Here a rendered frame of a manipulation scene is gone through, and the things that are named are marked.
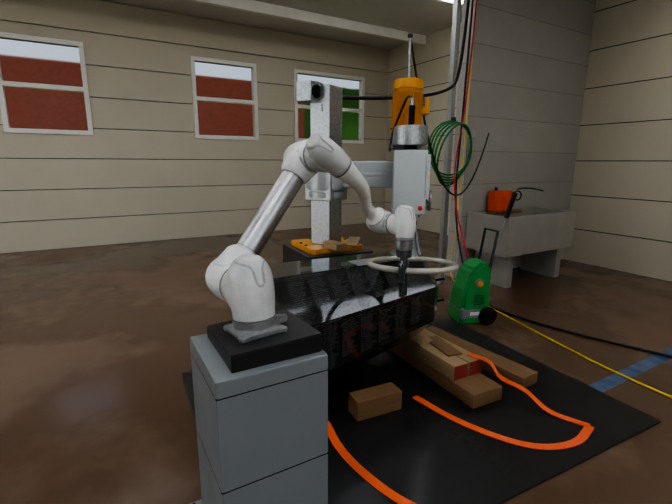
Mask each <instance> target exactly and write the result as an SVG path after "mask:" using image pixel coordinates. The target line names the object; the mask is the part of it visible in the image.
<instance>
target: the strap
mask: <svg viewBox="0 0 672 504"><path fill-rule="evenodd" d="M467 355H468V356H471V357H474V358H477V359H480V360H483V361H485V362H487V363H488V364H489V365H490V366H491V367H492V368H493V370H494V372H495V373H496V375H497V377H498V378H499V379H500V380H502V381H504V382H505V383H507V384H510V385H512V386H514V387H516V388H518V389H520V390H522V391H523V392H525V393H526V394H527V395H529V396H530V397H531V398H532V399H533V400H534V401H535V402H536V403H537V404H538V405H539V406H540V407H541V408H542V409H543V410H545V411H546V412H548V413H549V414H551V415H553V416H556V417H558V418H561V419H563V420H566V421H569V422H572V423H575V424H578V425H581V426H584V427H583V429H582V430H581V431H580V433H579V434H578V435H577V436H576V437H575V438H573V439H571V440H568V441H565V442H560V443H552V444H540V443H531V442H525V441H520V440H516V439H512V438H509V437H506V436H503V435H500V434H497V433H494V432H491V431H488V430H486V429H483V428H481V427H478V426H476V425H473V424H471V423H469V422H466V421H464V420H462V419H460V418H458V417H456V416H453V415H451V414H450V413H448V412H446V411H444V410H442V409H440V408H438V407H437V406H435V405H433V404H432V403H430V402H428V401H426V400H425V399H423V398H421V397H419V396H418V395H417V396H415V397H413V399H415V400H417V401H418V402H420V403H422V404H423V405H425V406H427V407H428V408H430V409H432V410H433V411H435V412H437V413H439V414H441V415H442V416H444V417H446V418H448V419H450V420H452V421H454V422H456V423H458V424H461V425H463V426H465V427H467V428H470V429H472V430H474V431H477V432H479V433H482V434H484V435H487V436H490V437H492V438H495V439H498V440H501V441H504V442H507V443H510V444H514V445H518V446H522V447H527V448H533V449H541V450H560V449H567V448H572V447H575V446H578V445H580V444H582V443H583V442H585V441H586V440H587V439H588V438H589V436H590V434H591V433H592V431H593V430H594V427H592V426H590V423H586V422H583V421H580V420H577V419H574V418H571V417H568V416H565V415H562V414H560V413H557V412H555V411H553V410H551V409H549V408H548V407H546V406H545V405H544V404H543V403H542V402H540V401H539V400H538V399H537V398H536V397H535V396H534V395H533V394H532V393H531V392H530V391H529V390H528V389H526V388H525V387H523V386H521V385H519V384H517V383H515V382H513V381H511V380H509V379H507V378H505V377H503V376H502V375H501V374H500V373H499V372H498V371H497V369H496V367H495V366H494V364H493V362H492V361H491V360H489V359H487V358H485V357H482V356H479V355H476V354H473V353H468V354H467ZM328 437H329V439H330V441H331V442H332V444H333V446H334V447H335V449H336V450H337V451H338V453H339V454H340V455H341V456H342V458H343V459H344V460H345V461H346V462H347V463H348V464H349V465H350V466H351V467H352V468H353V469H354V470H355V471H356V472H357V473H358V474H359V475H360V476H362V477H363V478H364V479H365V480H366V481H367V482H369V483H370V484H371V485H372V486H374V487H375V488H376V489H377V490H379V491H380V492H381V493H383V494H384V495H386V496H387V497H388V498H390V499H391V500H393V501H395V502H396V503H398V504H416V503H414V502H412V501H411V500H409V499H407V498H405V497H403V496H401V495H400V494H398V493H396V492H395V491H393V490H392V489H390V488H389V487H388V486H386V485H385V484H383V483H382V482H381V481H379V480H378V479H377V478H376V477H374V476H373V475H372V474H371V473H370V472H368V471H367V470H366V469H365V468H364V467H363V466H361V465H360V464H359V463H358V462H357V461H356V460H355V459H354V458H353V457H352V456H351V455H350V453H349V452H348V451H347V450H346V449H345V447H344V446H343V445H342V443H341V442H340V440H339V438H338V437H337V435H336V433H335V431H334V429H333V427H332V425H331V423H330V421H328Z"/></svg>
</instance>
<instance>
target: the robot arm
mask: <svg viewBox="0 0 672 504"><path fill-rule="evenodd" d="M281 172H282V173H281V174H280V176H279V177H278V179H277V181H276V182H275V184H274V185H273V187H272V189H271V190H270V192H269V193H268V195H267V197H266V198H265V200H264V201H263V203H262V205H261V206H260V208H259V209H258V211H257V213H256V214H255V216H254V217H253V219H252V220H251V222H250V224H249V225H248V227H247V228H246V230H245V232H244V233H243V235H242V236H241V238H240V240H239V241H238V243H237V244H234V245H230V246H228V247H227V248H226V249H225V250H224V251H223V252H222V253H221V254H220V255H219V257H218V258H217V259H215V260H214V261H213V262H211V263H210V265H209V266H208V268H207V270H206V274H205V281H206V284H207V286H208V288H209V290H210V291H211V292H212V293H213V294H214V295H215V296H216V297H218V298H219V299H221V300H223V301H225V302H227V303H228V305H229V307H230V308H231V311H232V318H233V321H232V323H231V324H227V325H224V326H223V329H224V331H227V332H229V333H230V334H232V335H233V336H234V337H235V338H237V339H238V340H239V343H247V342H250V341H252V340H256V339H259V338H263V337H266V336H270V335H273V334H277V333H283V332H286V331H287V326H285V325H282V324H280V323H282V322H285V321H287V319H288V316H287V314H275V290H274V281H273V275H272V271H271V269H270V267H269V265H268V263H267V262H266V260H265V259H263V258H262V257H261V256H259V255H260V253H261V252H262V250H263V248H264V247H265V245H266V243H267V242H268V240H269V238H270V237H271V235H272V233H273V232H274V230H275V228H276V227H277V225H278V223H279V222H280V220H281V219H282V217H283V215H284V214H285V212H286V210H287V209H288V207H289V205H290V204H291V202H292V200H293V199H294V197H295V195H296V194H297V192H298V190H299V189H300V187H301V186H302V185H304V184H306V183H307V182H308V181H309V180H310V179H311V178H312V177H313V176H314V175H315V174H317V173H318V172H325V173H326V172H328V173H330V174H331V175H333V176H334V177H335V178H337V179H339V180H341V181H343V182H344V183H346V184H348V185H349V186H351V187H352V188H353V189H354V190H355V191H356V192H357V195H358V199H359V202H360V206H361V209H362V211H363V212H364V214H365V215H366V216H367V219H366V225H367V227H368V228H369V229H370V230H371V231H373V232H376V233H380V234H394V235H395V248H396V256H397V257H400V261H399V264H398V267H399V274H398V284H399V297H401V298H405V295H407V282H409V280H408V274H405V271H406V269H407V268H408V266H409V260H408V258H411V257H412V250H411V249H413V248H414V247H413V245H414V234H415V230H416V216H415V211H414V208H413V207H411V206H408V205H400V206H398V207H397V209H396V210H395V214H392V213H390V212H389V211H386V210H384V209H382V208H380V207H378V208H375V207H373V206H372V203H371V193H370V188H369V185H368V183H367V181H366V180H365V178H364V177H363V176H362V174H361V173H360V172H359V170H358V169H357V167H356V166H355V164H354V163H353V161H352V160H351V159H350V158H349V156H348V155H347V154H346V153H345V151H344V150H343V149H342V148H341V147H339V146H338V145H337V144H336V143H335V142H334V141H333V140H331V139H330V138H328V137H326V136H324V135H321V134H315V135H312V136H311V137H310V138H309V139H308V140H303V141H299V142H296V143H293V144H292V145H290V146H289V147H288V148H287V149H286V150H285V152H284V155H283V163H282V166H281ZM404 268H405V269H404Z"/></svg>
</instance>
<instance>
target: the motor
mask: <svg viewBox="0 0 672 504"><path fill-rule="evenodd" d="M393 90H394V91H395V92H394V93H393V101H392V128H390V129H389V134H391V132H392V130H393V127H394V124H395V122H396V120H397V117H398V115H399V112H400V110H401V107H402V105H403V103H404V100H405V98H406V97H407V96H408V95H412V97H413V98H414V105H415V122H414V125H422V115H428V114H429V103H430V98H424V97H423V92H421V90H423V80H422V79H421V78H415V77H406V78H399V79H396V80H395V81H394V86H393ZM409 106H410V98H408V100H407V102H406V104H405V106H404V109H403V111H402V113H401V116H400V118H399V120H398V123H397V125H396V126H398V125H408V118H409Z"/></svg>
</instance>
